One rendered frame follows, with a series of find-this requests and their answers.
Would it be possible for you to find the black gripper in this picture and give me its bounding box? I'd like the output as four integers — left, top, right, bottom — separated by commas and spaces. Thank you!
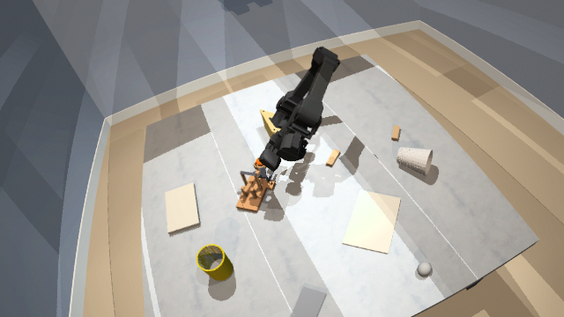
258, 120, 287, 171

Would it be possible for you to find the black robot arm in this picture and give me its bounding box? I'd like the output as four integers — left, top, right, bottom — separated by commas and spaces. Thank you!
269, 47, 341, 161

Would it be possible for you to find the grey ball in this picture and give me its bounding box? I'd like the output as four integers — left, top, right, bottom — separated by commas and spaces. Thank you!
417, 262, 432, 276

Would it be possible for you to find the yellow cup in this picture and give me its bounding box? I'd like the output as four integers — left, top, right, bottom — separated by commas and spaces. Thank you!
197, 244, 234, 281

